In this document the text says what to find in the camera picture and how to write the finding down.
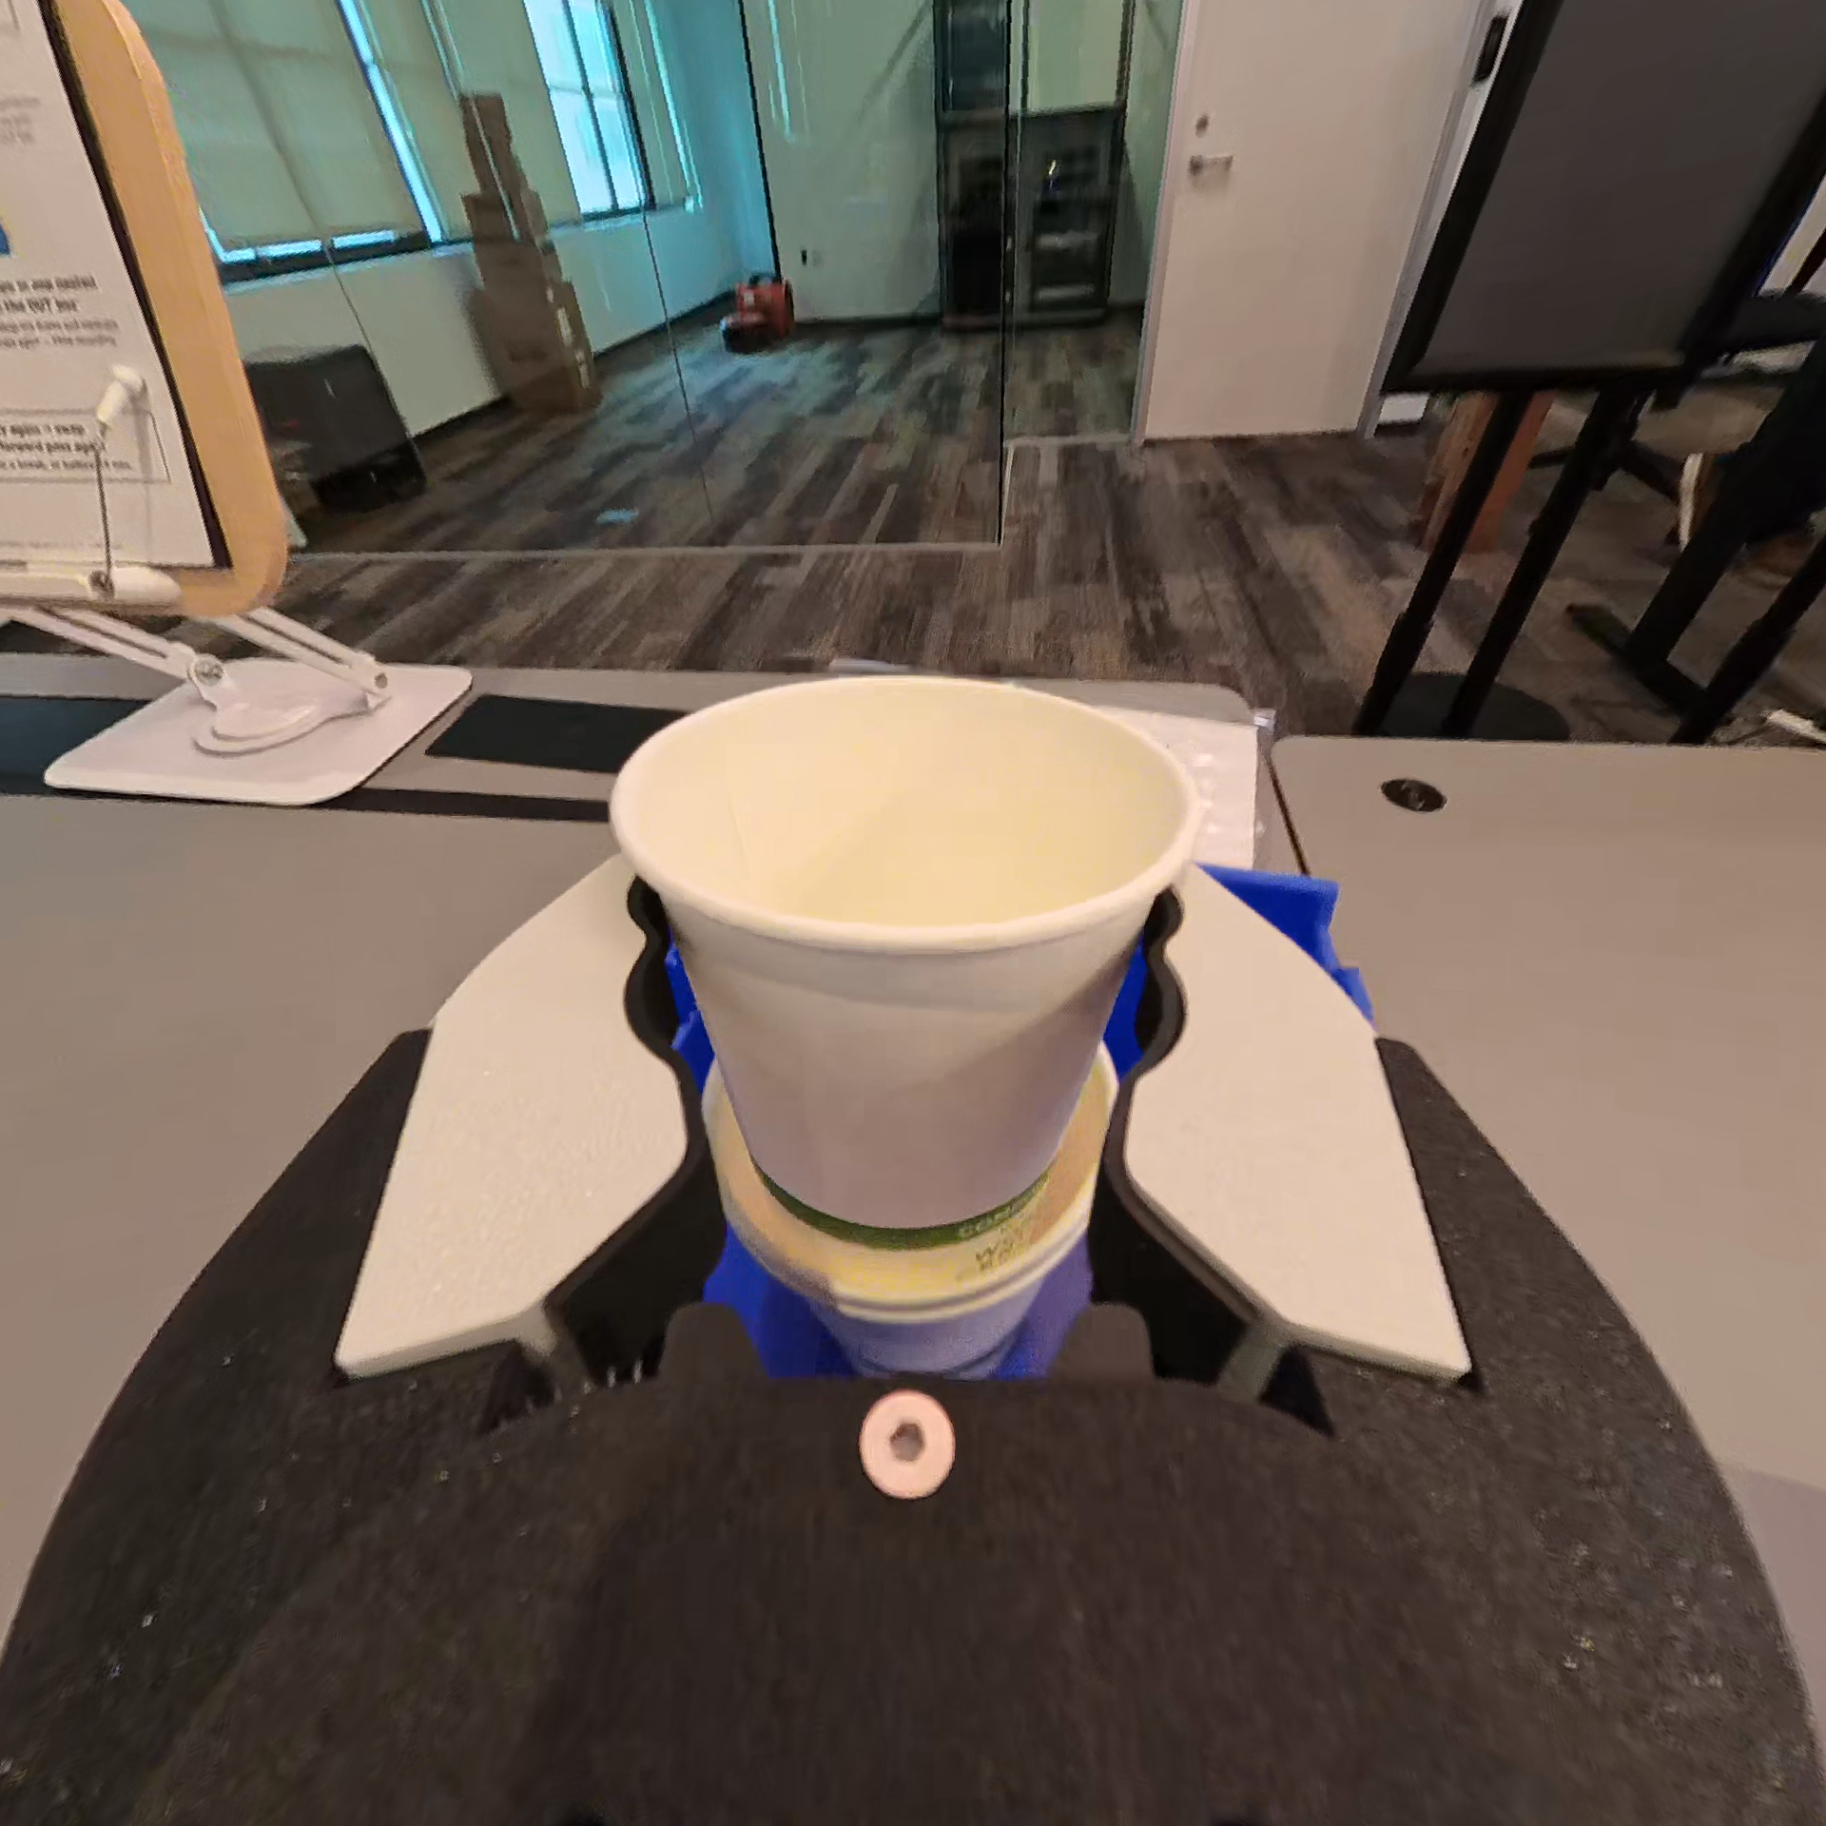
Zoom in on wooden instruction board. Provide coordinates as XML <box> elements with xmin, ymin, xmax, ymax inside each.
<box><xmin>0</xmin><ymin>0</ymin><xmax>289</xmax><ymax>617</ymax></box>

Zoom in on stacked cardboard boxes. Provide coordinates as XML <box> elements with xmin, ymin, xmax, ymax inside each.
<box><xmin>460</xmin><ymin>94</ymin><xmax>603</xmax><ymax>416</ymax></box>

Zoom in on window with blinds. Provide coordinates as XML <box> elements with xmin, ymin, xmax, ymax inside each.
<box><xmin>128</xmin><ymin>0</ymin><xmax>702</xmax><ymax>280</ymax></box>

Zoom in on brown wooden table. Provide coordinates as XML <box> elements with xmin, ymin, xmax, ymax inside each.
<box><xmin>1419</xmin><ymin>387</ymin><xmax>1556</xmax><ymax>555</ymax></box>

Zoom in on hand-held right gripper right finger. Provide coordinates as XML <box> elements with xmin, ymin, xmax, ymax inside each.
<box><xmin>1090</xmin><ymin>867</ymin><xmax>1474</xmax><ymax>1400</ymax></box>

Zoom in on black flat plate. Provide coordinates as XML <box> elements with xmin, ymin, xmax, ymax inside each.
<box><xmin>0</xmin><ymin>694</ymin><xmax>192</xmax><ymax>795</ymax></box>
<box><xmin>425</xmin><ymin>694</ymin><xmax>689</xmax><ymax>768</ymax></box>

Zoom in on blue plastic bin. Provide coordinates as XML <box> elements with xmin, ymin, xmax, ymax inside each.
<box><xmin>661</xmin><ymin>864</ymin><xmax>1378</xmax><ymax>1383</ymax></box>

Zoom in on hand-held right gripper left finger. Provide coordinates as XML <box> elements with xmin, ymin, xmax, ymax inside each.
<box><xmin>334</xmin><ymin>857</ymin><xmax>713</xmax><ymax>1386</ymax></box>

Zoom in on black server rack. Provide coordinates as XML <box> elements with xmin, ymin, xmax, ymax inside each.
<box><xmin>933</xmin><ymin>0</ymin><xmax>1122</xmax><ymax>332</ymax></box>

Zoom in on black rolling case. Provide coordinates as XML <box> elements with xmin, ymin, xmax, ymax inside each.
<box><xmin>244</xmin><ymin>345</ymin><xmax>428</xmax><ymax>515</ymax></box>

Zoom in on black desk legs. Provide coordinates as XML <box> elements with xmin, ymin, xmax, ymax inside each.
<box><xmin>1564</xmin><ymin>378</ymin><xmax>1826</xmax><ymax>745</ymax></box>

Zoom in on black framed sign easel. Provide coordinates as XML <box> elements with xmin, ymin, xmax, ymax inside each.
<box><xmin>1351</xmin><ymin>0</ymin><xmax>1826</xmax><ymax>740</ymax></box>

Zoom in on white door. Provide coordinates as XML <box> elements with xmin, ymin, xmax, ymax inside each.
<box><xmin>1139</xmin><ymin>0</ymin><xmax>1492</xmax><ymax>443</ymax></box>

